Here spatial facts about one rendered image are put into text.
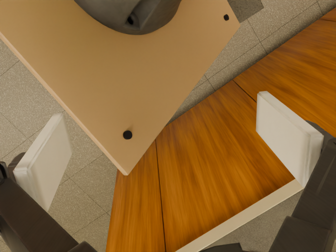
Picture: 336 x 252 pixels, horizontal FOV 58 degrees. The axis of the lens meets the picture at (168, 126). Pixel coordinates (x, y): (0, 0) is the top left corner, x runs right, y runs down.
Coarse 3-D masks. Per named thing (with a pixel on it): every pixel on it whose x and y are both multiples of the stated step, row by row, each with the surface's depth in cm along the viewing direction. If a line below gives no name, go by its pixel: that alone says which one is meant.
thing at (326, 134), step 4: (308, 120) 17; (312, 124) 17; (316, 124) 17; (316, 128) 16; (320, 128) 16; (320, 132) 16; (324, 132) 16; (324, 136) 16; (328, 136) 15; (332, 136) 15; (324, 140) 15; (324, 144) 15
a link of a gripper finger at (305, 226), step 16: (320, 160) 13; (320, 176) 12; (304, 192) 11; (320, 192) 11; (304, 208) 10; (320, 208) 10; (288, 224) 9; (304, 224) 9; (320, 224) 9; (288, 240) 8; (304, 240) 8; (320, 240) 8
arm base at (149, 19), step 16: (80, 0) 25; (96, 0) 25; (112, 0) 25; (128, 0) 25; (144, 0) 27; (160, 0) 26; (176, 0) 28; (96, 16) 26; (112, 16) 26; (128, 16) 28; (144, 16) 28; (160, 16) 29; (128, 32) 29; (144, 32) 30
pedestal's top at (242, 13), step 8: (232, 0) 48; (240, 0) 49; (248, 0) 49; (256, 0) 49; (232, 8) 49; (240, 8) 49; (248, 8) 49; (256, 8) 49; (240, 16) 50; (248, 16) 50
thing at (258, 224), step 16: (272, 192) 69; (288, 192) 66; (256, 208) 68; (272, 208) 66; (288, 208) 66; (224, 224) 71; (240, 224) 68; (256, 224) 67; (272, 224) 68; (208, 240) 70; (224, 240) 69; (240, 240) 69; (256, 240) 69; (272, 240) 70
